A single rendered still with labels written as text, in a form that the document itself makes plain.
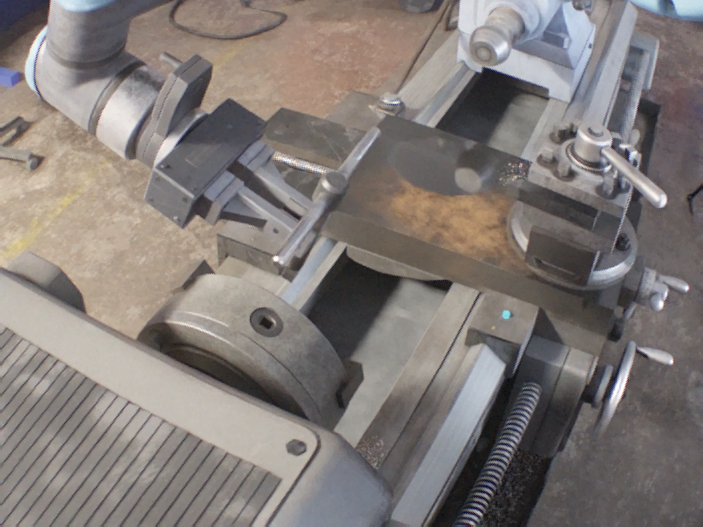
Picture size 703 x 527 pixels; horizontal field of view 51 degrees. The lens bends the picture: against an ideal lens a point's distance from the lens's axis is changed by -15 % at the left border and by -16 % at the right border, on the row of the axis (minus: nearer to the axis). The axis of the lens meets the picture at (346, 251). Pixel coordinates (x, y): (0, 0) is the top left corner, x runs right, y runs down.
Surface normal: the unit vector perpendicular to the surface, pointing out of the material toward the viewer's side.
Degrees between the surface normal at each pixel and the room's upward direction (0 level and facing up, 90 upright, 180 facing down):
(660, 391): 0
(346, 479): 45
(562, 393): 90
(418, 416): 0
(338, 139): 0
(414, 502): 36
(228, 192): 22
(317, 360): 52
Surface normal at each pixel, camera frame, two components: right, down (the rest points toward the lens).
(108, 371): 0.04, -0.73
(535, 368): -0.44, 0.60
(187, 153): 0.37, -0.56
